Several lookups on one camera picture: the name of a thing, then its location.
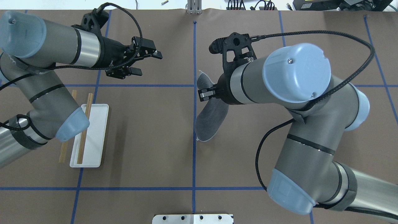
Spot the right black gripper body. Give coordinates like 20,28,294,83
216,75,244,105

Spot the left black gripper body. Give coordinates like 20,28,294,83
99,37,134,69

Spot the grey blue towel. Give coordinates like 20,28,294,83
195,70,229,142

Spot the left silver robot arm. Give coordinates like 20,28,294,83
1,7,163,167

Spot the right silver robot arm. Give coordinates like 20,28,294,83
195,43,397,223

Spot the wooden towel rack white base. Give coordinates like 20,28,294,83
69,93,109,168

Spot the aluminium frame post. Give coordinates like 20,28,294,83
186,0,203,15

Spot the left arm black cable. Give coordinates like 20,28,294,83
0,2,143,91

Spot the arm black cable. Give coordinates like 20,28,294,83
249,30,375,192
0,2,143,91

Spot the white central pedestal column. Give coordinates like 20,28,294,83
152,214,234,224

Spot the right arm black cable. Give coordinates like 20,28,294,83
249,30,375,192

